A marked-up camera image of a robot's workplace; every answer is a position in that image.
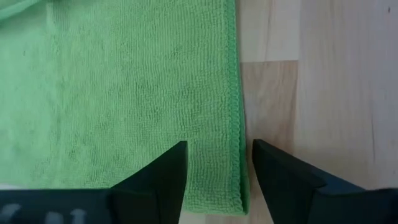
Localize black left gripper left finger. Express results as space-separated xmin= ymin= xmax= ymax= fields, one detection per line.
xmin=0 ymin=140 xmax=188 ymax=224

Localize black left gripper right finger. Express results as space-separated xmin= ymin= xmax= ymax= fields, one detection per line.
xmin=252 ymin=139 xmax=398 ymax=224

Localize green microfiber towel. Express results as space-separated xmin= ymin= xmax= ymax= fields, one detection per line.
xmin=0 ymin=0 xmax=251 ymax=216

